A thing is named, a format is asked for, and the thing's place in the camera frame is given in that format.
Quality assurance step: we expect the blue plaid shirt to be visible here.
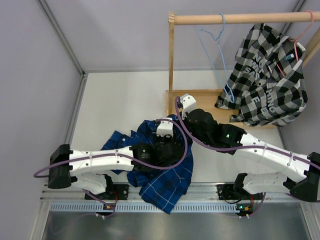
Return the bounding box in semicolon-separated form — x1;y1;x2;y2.
101;120;194;215

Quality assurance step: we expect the slotted grey cable duct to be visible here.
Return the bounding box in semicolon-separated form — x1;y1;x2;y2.
50;202;240;213

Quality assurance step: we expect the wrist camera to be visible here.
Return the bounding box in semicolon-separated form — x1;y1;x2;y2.
180;93;197;120
156;117;174;138

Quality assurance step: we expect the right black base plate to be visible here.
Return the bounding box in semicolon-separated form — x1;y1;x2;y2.
216;184;243;201

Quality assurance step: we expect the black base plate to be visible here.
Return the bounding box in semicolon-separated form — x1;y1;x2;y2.
216;184;243;201
94;184;129;201

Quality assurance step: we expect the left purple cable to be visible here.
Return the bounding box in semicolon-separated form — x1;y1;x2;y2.
33;118;188;218

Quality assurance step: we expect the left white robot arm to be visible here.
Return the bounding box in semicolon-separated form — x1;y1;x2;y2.
47;136;185;200

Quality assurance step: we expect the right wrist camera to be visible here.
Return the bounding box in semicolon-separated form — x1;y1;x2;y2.
180;93;197;120

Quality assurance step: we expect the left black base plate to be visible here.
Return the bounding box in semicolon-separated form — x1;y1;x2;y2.
94;184;129;201

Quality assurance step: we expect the grey corner frame post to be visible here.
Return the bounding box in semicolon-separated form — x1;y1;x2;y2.
36;0;85;77

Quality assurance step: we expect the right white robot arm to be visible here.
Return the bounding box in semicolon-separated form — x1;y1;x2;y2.
182;108;320;203

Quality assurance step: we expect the black white checkered shirt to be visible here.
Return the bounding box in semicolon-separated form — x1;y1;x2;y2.
215;23;308;127

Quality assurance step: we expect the pink wire hanger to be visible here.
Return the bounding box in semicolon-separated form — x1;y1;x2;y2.
280;10;320;67

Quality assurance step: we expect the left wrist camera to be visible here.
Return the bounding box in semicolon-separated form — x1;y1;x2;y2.
156;117;174;138

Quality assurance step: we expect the blue wire hanger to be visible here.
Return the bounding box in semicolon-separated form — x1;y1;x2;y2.
194;12;236;104

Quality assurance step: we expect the wooden clothes rack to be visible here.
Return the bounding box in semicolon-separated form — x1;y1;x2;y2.
165;11;320;124

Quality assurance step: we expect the aluminium mounting rail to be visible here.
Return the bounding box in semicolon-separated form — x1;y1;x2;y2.
40;182;298;203

